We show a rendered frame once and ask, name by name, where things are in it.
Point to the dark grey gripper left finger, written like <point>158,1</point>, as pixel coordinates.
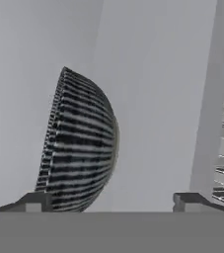
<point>34,200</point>

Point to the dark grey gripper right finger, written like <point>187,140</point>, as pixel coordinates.
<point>190,200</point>

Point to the black white striped bowl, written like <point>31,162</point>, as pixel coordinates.
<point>80,141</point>

